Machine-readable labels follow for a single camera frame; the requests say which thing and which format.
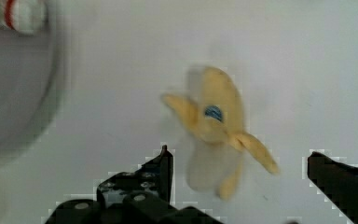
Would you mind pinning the red ketchup bottle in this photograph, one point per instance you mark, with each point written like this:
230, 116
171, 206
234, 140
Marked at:
24, 16

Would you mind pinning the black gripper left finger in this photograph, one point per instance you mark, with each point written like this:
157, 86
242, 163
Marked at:
139, 197

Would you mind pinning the peeled plush banana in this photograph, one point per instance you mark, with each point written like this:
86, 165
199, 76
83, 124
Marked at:
215, 119

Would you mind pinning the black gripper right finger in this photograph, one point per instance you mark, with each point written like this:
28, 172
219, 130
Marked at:
337, 181

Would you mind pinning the grey round plate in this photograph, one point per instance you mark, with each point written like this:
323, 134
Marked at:
32, 83

